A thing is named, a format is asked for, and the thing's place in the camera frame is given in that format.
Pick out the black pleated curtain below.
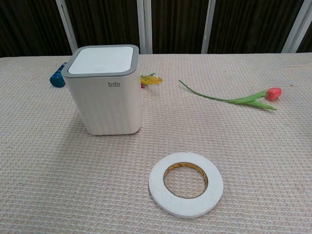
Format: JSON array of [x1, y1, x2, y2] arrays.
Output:
[[0, 0, 312, 59]]

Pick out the white frame post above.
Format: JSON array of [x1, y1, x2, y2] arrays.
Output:
[[201, 0, 218, 54], [136, 0, 153, 55], [55, 0, 78, 53], [284, 0, 312, 53]]

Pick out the white double-sided tape roll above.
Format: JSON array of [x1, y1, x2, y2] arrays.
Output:
[[148, 152, 224, 218]]

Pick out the blue spray bottle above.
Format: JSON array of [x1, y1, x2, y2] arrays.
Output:
[[50, 62, 68, 87]]

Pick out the white square box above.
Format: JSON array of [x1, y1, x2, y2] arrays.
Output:
[[62, 44, 142, 136]]

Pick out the red artificial tulip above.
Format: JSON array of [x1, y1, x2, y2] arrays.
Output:
[[179, 79, 283, 112]]

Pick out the beige woven tablecloth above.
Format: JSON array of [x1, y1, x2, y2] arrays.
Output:
[[0, 51, 312, 234]]

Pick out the colourful feather flower bunch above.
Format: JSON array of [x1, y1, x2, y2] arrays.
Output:
[[140, 72, 164, 89]]

